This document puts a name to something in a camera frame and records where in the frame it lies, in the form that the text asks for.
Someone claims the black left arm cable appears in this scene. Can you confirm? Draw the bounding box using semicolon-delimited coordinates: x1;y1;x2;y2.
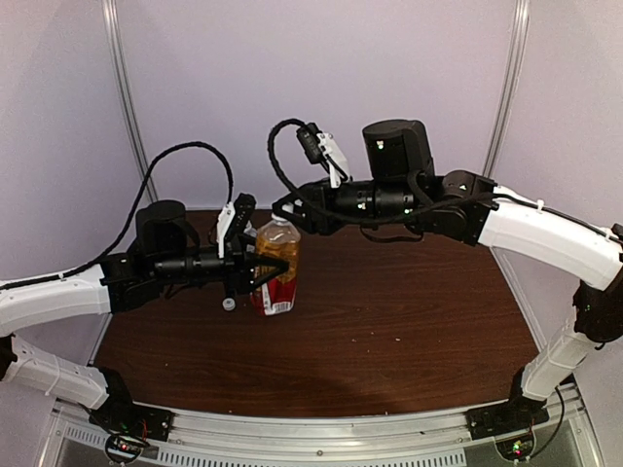
0;140;236;293

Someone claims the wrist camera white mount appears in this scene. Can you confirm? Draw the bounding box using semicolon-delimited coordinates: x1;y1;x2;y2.
296;123;352;189
216;193;256;259

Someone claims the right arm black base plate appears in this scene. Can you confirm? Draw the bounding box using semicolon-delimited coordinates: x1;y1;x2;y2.
465;398;549;440

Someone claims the right aluminium corner post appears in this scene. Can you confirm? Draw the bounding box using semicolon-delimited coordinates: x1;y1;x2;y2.
482;0;531;178

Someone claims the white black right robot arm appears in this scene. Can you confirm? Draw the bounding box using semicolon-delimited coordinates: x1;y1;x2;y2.
273;119;622;430

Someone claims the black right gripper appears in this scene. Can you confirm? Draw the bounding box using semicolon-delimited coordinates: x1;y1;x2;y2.
272;175;420;235

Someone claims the aluminium corner post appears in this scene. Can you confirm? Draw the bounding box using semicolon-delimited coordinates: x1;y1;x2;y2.
482;0;531;178
101;0;149;178

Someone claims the amber tea bottle red label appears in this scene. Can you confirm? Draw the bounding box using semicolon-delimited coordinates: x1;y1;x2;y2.
251;213;301;316

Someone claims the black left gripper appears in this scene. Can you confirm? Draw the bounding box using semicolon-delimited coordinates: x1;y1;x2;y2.
152;233;288;298

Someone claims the clear plastic water bottle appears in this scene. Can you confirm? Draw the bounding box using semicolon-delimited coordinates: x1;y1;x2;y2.
244;223;257;238

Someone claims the white tea bottle cap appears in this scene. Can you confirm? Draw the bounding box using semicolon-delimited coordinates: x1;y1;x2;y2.
272;203;294;223

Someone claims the white water bottle cap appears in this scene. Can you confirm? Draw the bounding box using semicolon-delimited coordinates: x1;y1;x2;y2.
222;298;237;312

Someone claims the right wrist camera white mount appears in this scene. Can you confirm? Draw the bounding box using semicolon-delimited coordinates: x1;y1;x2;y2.
296;123;352;189

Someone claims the right circuit board with leds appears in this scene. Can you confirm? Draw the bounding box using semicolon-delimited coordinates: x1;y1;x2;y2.
495;433;535;462

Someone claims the left aluminium corner post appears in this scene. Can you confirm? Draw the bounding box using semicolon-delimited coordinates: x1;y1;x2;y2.
101;0;149;178

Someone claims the left circuit board with leds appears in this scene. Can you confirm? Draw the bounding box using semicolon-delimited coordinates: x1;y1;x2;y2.
104;434;147;463

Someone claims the circuit board with leds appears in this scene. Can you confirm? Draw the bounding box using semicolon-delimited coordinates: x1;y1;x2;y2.
495;433;535;462
104;434;147;463

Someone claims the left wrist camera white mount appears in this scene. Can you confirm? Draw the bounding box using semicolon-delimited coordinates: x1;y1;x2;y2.
216;193;256;259

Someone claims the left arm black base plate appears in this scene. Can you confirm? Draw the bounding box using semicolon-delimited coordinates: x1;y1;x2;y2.
87;397;173;442

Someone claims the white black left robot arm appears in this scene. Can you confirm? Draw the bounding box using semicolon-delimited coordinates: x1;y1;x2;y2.
1;196;288;432

